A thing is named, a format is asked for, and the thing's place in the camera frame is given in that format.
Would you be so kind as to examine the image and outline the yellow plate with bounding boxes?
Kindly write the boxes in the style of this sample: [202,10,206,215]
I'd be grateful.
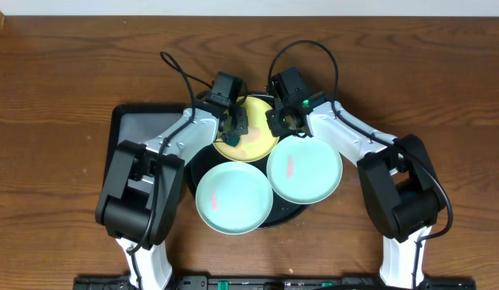
[213,96,279,163]

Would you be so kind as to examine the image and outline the green sponge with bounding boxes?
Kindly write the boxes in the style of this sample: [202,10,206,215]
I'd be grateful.
[225,135,240,147]

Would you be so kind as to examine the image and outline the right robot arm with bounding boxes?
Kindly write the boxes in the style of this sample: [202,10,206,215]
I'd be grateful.
[266,89,453,289]

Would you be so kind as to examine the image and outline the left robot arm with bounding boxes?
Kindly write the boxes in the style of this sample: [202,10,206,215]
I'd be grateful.
[95,104,233,289]

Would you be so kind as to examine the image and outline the round black tray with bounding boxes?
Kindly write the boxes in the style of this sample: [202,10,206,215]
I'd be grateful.
[184,93,313,230]

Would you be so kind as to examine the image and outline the black rectangular tray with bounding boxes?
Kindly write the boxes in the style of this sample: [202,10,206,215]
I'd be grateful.
[103,103,185,182]

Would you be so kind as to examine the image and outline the light green plate right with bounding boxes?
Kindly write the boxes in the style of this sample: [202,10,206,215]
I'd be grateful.
[266,136,343,205]

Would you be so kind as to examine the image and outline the light green plate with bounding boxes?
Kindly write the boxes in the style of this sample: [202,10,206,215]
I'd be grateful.
[266,136,343,205]
[196,161,274,235]

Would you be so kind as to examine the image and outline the light green plate front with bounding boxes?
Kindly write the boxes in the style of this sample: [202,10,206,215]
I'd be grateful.
[196,161,274,235]

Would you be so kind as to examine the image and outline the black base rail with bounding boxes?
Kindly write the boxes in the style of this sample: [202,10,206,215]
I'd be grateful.
[72,275,476,290]

